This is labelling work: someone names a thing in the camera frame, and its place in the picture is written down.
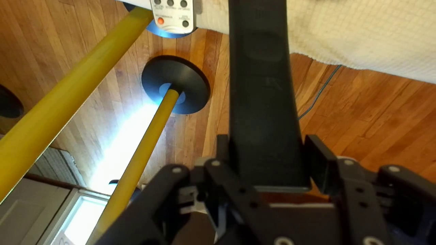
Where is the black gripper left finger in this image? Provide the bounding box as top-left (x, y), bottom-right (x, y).
top-left (96, 134), bottom-right (257, 245)

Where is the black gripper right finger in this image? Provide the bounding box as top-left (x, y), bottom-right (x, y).
top-left (303, 134), bottom-right (436, 245)

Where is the black remote control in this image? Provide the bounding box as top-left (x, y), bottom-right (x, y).
top-left (227, 0), bottom-right (314, 191)

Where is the white remote control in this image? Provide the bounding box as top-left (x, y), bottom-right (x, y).
top-left (149, 0), bottom-right (198, 37)

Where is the grey door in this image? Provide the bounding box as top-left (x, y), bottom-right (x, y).
top-left (0, 145), bottom-right (114, 245)

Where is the white sofa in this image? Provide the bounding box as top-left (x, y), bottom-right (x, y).
top-left (120, 0), bottom-right (436, 86)

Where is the thin yellow post black base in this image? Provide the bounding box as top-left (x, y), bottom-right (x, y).
top-left (86, 55), bottom-right (212, 245)

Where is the blue floor cable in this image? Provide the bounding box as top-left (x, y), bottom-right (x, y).
top-left (298, 63), bottom-right (342, 123)

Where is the thick yellow post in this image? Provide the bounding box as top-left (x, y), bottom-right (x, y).
top-left (0, 2), bottom-right (183, 205)

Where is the black round post base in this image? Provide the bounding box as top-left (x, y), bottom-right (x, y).
top-left (0, 84), bottom-right (25, 120)

